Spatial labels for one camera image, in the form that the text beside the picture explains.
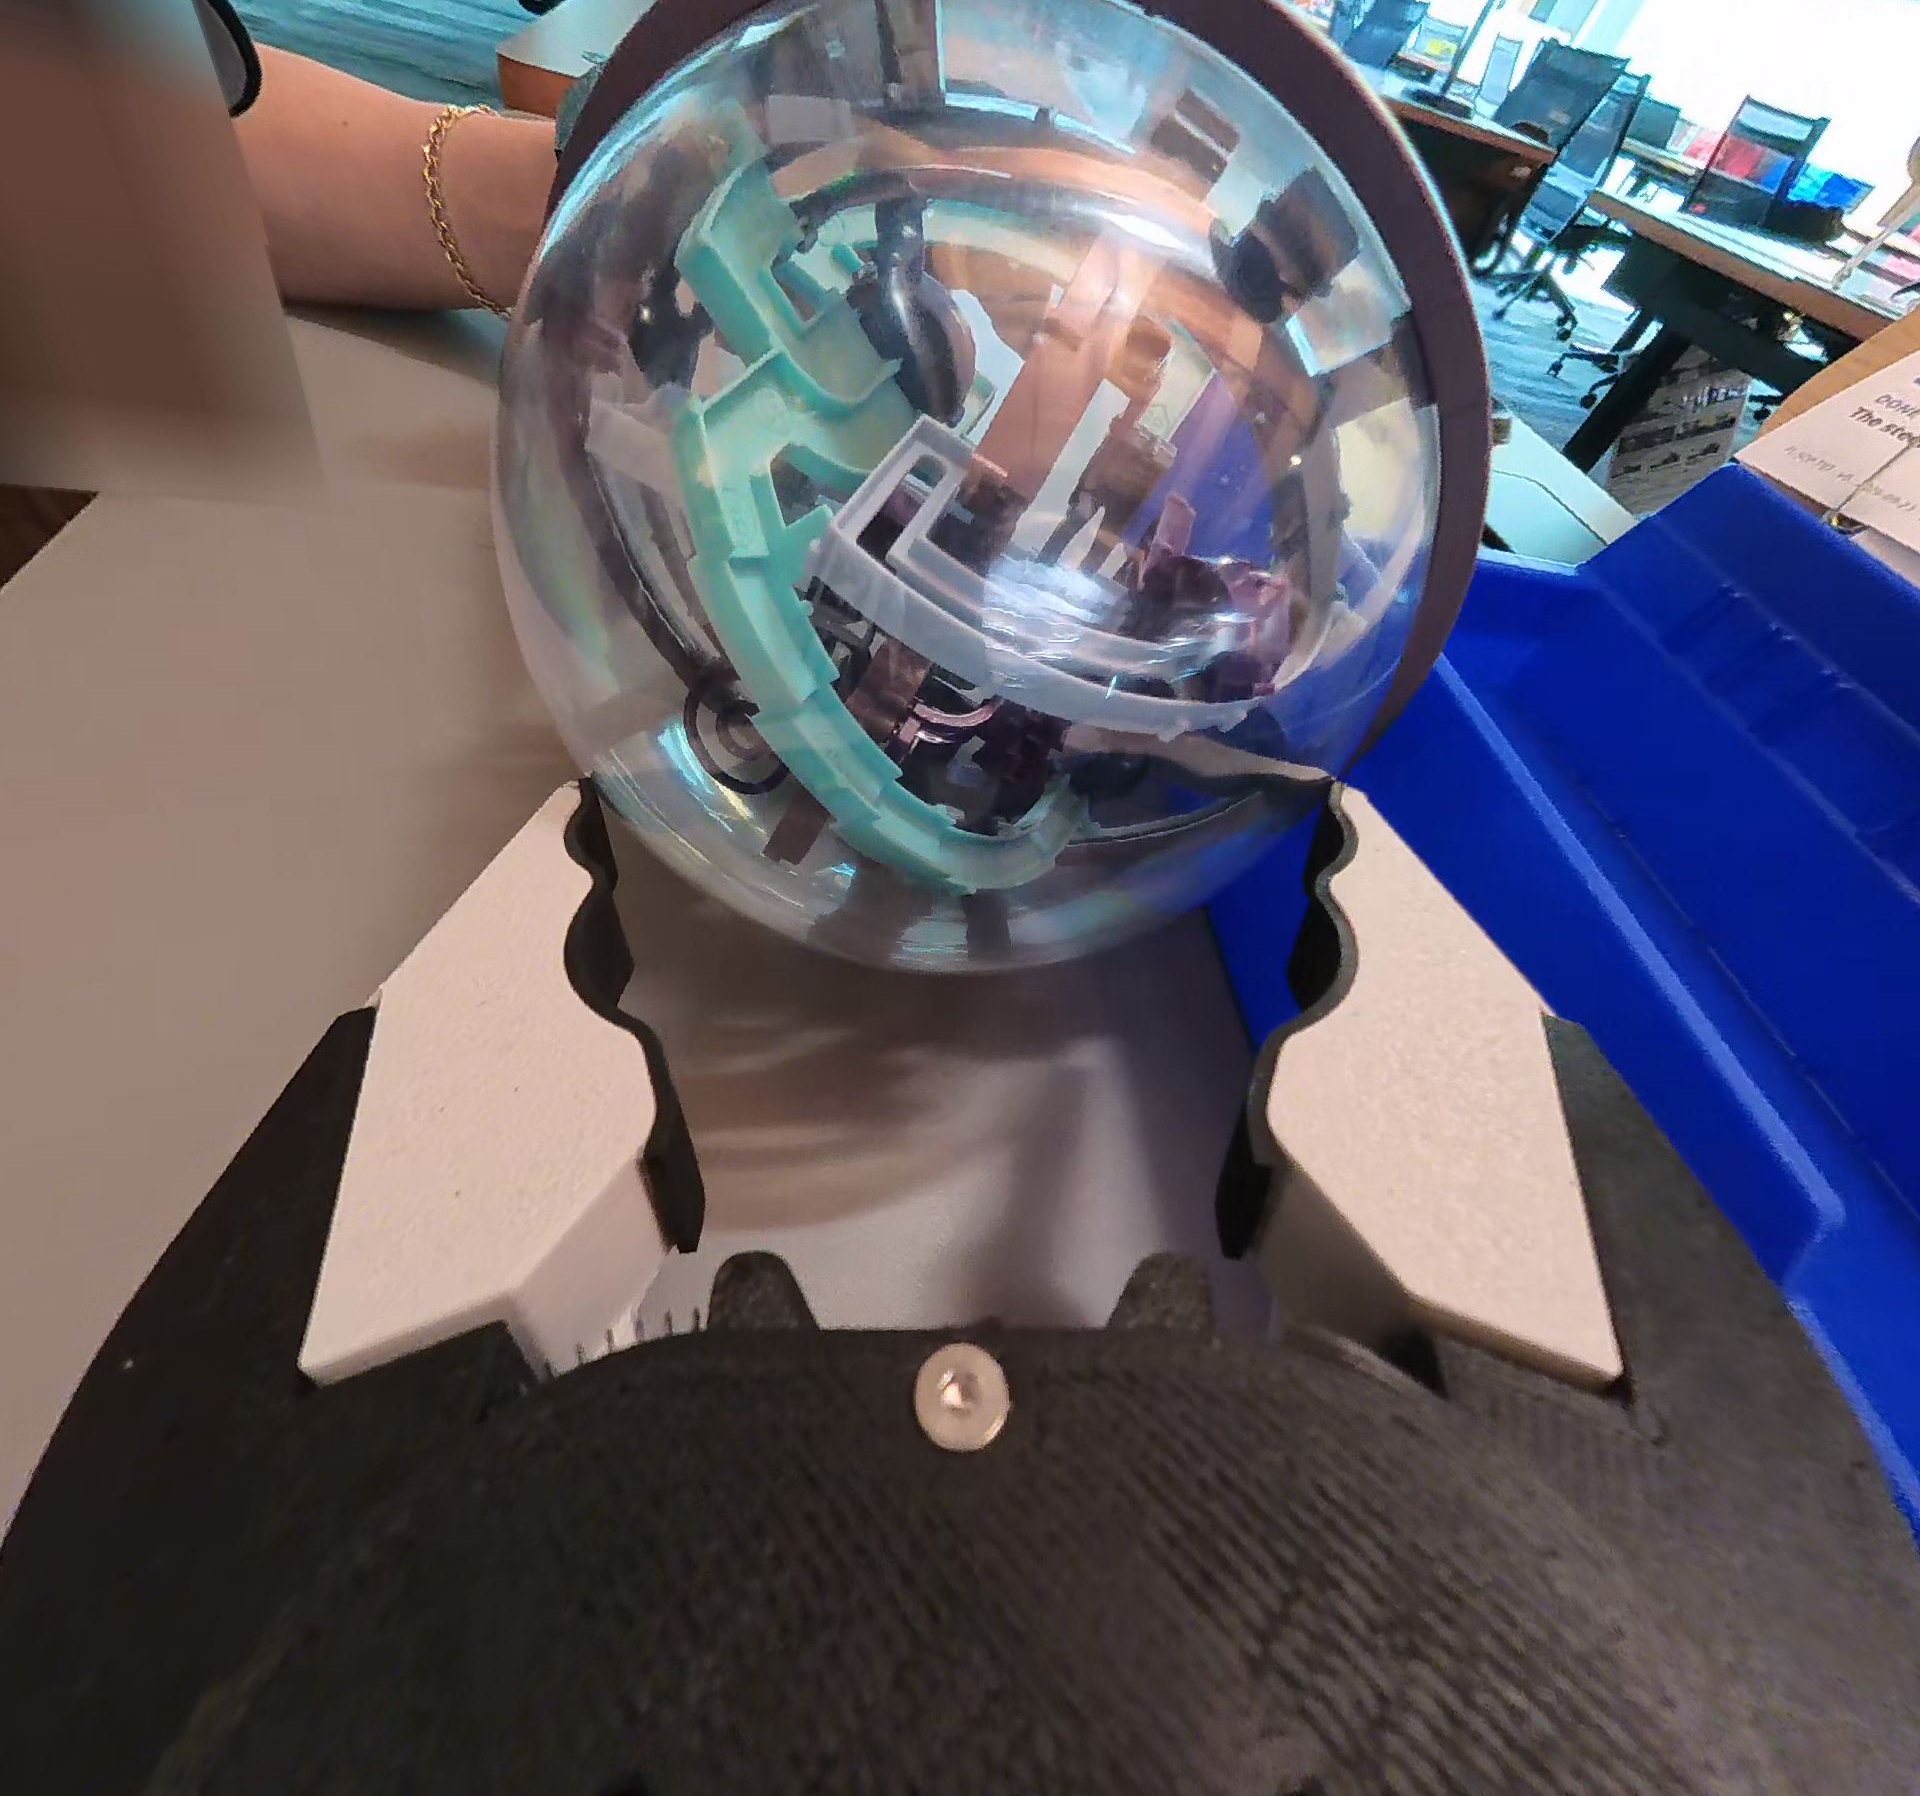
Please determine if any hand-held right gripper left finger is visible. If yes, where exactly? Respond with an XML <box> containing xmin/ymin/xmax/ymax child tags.
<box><xmin>295</xmin><ymin>777</ymin><xmax>710</xmax><ymax>1389</ymax></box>

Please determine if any instruction sheet on board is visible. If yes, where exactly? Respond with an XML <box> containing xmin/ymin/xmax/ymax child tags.
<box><xmin>1740</xmin><ymin>326</ymin><xmax>1920</xmax><ymax>440</ymax></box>

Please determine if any black mesh office chair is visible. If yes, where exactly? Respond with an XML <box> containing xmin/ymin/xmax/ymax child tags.
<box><xmin>1686</xmin><ymin>92</ymin><xmax>1836</xmax><ymax>238</ymax></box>
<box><xmin>1475</xmin><ymin>38</ymin><xmax>1652</xmax><ymax>345</ymax></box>

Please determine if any blue plastic bin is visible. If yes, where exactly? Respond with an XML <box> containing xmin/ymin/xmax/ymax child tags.
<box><xmin>1205</xmin><ymin>460</ymin><xmax>1920</xmax><ymax>1496</ymax></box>

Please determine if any printed instruction sheet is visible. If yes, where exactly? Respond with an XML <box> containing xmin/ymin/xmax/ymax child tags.
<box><xmin>1745</xmin><ymin>349</ymin><xmax>1920</xmax><ymax>538</ymax></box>

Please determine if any clear plastic maze ball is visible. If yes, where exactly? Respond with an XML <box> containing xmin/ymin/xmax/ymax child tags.
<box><xmin>494</xmin><ymin>0</ymin><xmax>1492</xmax><ymax>974</ymax></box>

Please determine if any gold chain bracelet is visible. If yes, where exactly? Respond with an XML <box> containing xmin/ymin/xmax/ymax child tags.
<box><xmin>420</xmin><ymin>105</ymin><xmax>515</xmax><ymax>319</ymax></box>

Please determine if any long wooden desk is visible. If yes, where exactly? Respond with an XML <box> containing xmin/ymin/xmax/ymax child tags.
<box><xmin>1560</xmin><ymin>182</ymin><xmax>1920</xmax><ymax>478</ymax></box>

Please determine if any person's left forearm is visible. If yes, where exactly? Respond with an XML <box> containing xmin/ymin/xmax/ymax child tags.
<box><xmin>231</xmin><ymin>38</ymin><xmax>559</xmax><ymax>319</ymax></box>

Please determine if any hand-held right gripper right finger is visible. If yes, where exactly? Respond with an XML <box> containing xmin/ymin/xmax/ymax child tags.
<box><xmin>1213</xmin><ymin>784</ymin><xmax>1632</xmax><ymax>1394</ymax></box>

